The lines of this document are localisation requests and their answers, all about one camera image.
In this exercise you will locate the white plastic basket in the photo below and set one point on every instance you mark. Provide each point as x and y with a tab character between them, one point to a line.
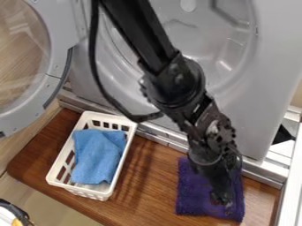
63	173

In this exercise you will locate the washing machine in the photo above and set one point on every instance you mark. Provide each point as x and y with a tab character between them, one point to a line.
243	58

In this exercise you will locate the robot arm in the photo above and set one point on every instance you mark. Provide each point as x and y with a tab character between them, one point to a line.
157	50

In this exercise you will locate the purple cloth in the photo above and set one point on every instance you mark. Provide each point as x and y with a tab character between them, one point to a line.
196	197

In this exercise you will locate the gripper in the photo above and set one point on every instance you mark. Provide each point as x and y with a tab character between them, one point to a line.
214	138

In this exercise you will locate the blue cloth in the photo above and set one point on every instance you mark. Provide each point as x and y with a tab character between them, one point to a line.
96	156

